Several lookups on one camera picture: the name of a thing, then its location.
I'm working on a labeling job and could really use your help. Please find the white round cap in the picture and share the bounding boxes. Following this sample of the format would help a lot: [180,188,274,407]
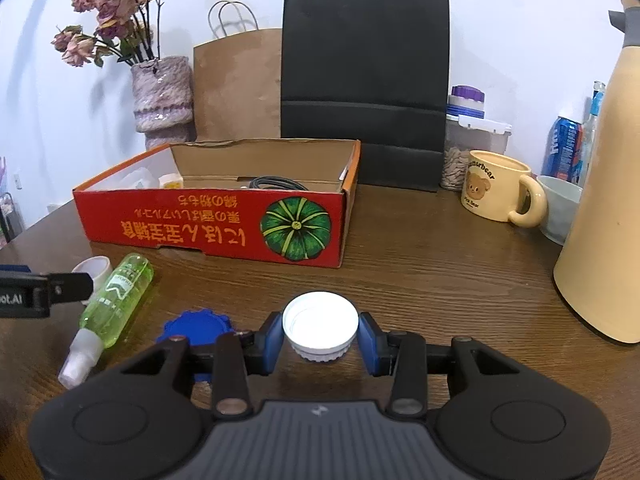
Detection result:
[71,256,113,306]

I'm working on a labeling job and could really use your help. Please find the green spray bottle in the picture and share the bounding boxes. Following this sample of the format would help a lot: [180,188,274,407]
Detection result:
[58,254,155,388]

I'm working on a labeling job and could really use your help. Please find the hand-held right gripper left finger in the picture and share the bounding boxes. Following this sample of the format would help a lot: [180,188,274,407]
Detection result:
[120,311,286,418]

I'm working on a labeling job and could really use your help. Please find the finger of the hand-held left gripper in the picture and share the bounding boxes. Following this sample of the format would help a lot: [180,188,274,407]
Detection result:
[47,272,95,305]

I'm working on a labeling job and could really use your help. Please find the dried pink flowers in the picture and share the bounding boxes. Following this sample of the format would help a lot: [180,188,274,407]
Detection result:
[51,0,165,68]

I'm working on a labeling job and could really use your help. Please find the glass bottle with blue cap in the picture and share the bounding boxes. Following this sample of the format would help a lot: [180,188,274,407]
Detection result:
[580,80,607,188]

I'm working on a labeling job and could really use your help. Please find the orange cardboard box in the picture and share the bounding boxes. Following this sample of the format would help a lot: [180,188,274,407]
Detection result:
[72,139,362,269]

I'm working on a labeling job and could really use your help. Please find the light grey cup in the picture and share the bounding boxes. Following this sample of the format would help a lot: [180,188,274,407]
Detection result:
[536,175,583,246]

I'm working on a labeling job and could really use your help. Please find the clear container with white lid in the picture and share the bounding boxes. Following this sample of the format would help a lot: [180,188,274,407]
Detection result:
[440,114,513,192]

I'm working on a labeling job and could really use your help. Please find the purple and white jar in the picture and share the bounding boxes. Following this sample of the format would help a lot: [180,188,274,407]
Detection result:
[446,85,487,120]

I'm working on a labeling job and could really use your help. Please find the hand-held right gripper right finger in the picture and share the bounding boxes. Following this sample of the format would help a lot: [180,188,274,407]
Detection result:
[357,311,521,418]

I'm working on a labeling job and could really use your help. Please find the white ribbed jar lid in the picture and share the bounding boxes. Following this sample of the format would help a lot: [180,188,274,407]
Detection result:
[281,292,360,362]

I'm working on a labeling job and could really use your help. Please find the pink knitted vase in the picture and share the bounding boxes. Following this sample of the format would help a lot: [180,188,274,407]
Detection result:
[131,56,195,150]

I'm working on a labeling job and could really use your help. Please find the brown paper bag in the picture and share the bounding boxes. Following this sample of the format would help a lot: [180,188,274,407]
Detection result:
[193,0,283,143]

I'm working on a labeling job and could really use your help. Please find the cream thermos jug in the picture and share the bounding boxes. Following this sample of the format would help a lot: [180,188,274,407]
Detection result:
[552,0,640,345]

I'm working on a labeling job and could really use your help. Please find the black coiled cable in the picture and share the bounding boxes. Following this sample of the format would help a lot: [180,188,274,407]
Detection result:
[247,176,311,192]

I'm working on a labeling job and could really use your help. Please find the yellow bear mug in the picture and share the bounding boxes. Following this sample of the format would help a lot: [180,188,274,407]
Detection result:
[461,150,549,228]

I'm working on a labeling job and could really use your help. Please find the blue drink can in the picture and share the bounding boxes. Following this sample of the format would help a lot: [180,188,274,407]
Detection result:
[541,116,584,183]

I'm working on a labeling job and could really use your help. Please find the black paper bag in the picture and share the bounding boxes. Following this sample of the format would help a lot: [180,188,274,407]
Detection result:
[280,0,450,193]

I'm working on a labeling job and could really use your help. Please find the blue scalloped lid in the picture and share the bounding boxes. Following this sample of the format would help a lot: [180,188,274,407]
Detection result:
[156,309,236,383]

